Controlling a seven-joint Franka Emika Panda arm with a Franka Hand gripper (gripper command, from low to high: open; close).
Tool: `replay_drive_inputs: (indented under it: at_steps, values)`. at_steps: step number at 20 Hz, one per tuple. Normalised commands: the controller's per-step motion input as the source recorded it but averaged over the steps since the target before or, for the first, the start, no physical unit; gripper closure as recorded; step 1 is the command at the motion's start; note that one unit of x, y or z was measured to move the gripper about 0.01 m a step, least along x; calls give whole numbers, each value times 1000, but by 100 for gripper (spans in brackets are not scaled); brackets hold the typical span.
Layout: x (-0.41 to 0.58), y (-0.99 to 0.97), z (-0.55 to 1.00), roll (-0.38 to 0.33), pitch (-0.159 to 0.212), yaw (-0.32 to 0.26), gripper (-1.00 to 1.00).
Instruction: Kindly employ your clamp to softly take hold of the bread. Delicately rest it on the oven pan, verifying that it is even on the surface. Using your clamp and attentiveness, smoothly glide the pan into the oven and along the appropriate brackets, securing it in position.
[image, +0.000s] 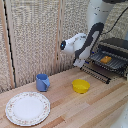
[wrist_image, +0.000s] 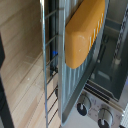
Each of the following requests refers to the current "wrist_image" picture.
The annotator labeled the orange bread loaf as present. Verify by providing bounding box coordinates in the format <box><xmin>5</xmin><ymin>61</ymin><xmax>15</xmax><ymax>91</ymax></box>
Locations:
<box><xmin>64</xmin><ymin>0</ymin><xmax>107</xmax><ymax>70</ymax></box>

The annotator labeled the grey ribbed oven tray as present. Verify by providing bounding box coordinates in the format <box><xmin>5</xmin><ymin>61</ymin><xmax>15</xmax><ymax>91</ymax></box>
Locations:
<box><xmin>57</xmin><ymin>0</ymin><xmax>111</xmax><ymax>125</ymax></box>

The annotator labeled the black dish rack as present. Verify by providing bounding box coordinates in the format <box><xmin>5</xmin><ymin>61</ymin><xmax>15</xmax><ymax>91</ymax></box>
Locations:
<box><xmin>59</xmin><ymin>0</ymin><xmax>128</xmax><ymax>128</ymax></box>

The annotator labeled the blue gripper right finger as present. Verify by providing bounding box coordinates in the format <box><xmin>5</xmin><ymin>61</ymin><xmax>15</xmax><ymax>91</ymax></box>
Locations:
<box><xmin>51</xmin><ymin>49</ymin><xmax>59</xmax><ymax>58</ymax></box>

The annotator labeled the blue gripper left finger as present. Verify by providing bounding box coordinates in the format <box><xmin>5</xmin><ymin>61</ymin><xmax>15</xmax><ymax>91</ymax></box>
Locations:
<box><xmin>0</xmin><ymin>74</ymin><xmax>15</xmax><ymax>128</ymax></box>

